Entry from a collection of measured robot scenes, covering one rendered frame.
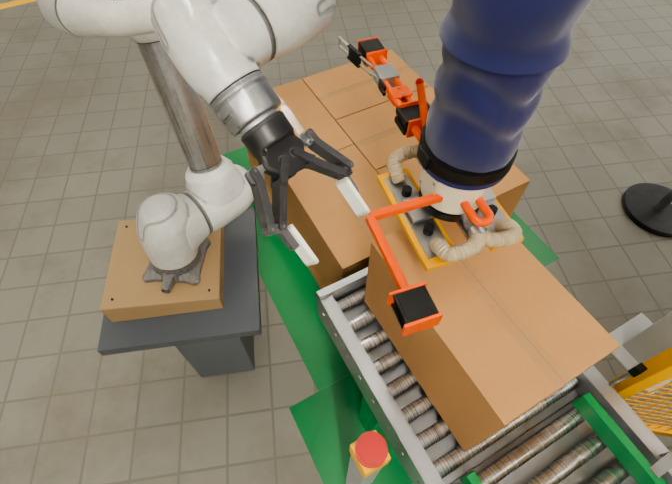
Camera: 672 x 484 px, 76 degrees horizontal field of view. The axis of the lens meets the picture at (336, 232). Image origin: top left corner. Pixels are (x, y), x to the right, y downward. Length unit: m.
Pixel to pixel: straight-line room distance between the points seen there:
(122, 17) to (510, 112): 0.74
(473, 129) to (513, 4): 0.26
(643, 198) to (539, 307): 1.95
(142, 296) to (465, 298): 0.97
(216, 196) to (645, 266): 2.33
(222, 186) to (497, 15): 0.89
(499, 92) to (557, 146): 2.44
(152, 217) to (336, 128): 1.23
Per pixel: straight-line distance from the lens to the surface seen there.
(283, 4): 0.70
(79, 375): 2.46
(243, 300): 1.48
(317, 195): 1.97
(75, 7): 1.04
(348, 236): 1.83
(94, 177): 3.16
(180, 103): 1.27
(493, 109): 0.91
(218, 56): 0.64
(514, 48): 0.82
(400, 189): 1.27
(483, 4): 0.80
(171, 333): 1.50
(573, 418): 1.72
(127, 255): 1.60
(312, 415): 2.10
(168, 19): 0.67
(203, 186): 1.35
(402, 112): 1.31
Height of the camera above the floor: 2.05
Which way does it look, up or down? 55 degrees down
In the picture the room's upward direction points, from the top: straight up
